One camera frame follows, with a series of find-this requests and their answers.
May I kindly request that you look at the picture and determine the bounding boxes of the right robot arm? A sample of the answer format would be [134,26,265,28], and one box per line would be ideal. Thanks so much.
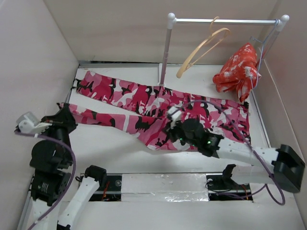
[163,118,306,194]

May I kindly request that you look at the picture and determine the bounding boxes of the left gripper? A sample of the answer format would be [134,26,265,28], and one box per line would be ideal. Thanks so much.
[38,103,80,162]

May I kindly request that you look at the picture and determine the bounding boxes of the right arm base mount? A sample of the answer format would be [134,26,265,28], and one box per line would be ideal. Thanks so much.
[205,164,253,201]

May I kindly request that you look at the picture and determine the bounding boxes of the pink camouflage trousers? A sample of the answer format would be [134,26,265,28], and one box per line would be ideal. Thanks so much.
[69,71,251,151]

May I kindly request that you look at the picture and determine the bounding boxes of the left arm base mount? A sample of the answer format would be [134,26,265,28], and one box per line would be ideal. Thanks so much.
[75,165,122,202]

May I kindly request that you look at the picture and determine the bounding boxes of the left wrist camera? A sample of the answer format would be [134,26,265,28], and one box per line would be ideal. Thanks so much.
[16,112,41,134]

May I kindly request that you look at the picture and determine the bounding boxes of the silver foil tape strip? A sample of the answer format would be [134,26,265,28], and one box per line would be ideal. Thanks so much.
[121,173,209,202]

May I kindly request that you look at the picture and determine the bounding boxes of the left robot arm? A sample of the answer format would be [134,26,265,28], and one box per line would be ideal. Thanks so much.
[16,103,107,230]

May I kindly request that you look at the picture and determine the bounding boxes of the wooden clothes hanger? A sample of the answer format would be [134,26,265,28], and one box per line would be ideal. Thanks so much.
[176,16,231,79]

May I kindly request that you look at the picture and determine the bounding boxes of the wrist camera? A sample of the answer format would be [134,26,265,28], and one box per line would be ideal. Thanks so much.
[166,106,182,123]
[16,112,41,134]

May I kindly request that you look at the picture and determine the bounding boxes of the white clothes rack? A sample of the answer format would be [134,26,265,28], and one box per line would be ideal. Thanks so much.
[158,12,290,86]

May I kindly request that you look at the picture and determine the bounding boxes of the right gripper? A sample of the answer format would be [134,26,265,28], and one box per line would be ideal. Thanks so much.
[163,116,199,147]

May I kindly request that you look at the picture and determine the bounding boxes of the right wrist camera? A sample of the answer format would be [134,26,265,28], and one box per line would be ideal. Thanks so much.
[166,106,182,123]

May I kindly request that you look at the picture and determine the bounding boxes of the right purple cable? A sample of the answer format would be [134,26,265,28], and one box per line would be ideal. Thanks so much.
[177,100,286,206]

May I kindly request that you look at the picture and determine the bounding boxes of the orange white patterned garment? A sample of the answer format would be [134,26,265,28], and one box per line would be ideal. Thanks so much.
[213,42,261,103]

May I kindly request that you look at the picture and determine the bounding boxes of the blue wire hanger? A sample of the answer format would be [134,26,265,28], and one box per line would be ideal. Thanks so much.
[250,19,284,89]

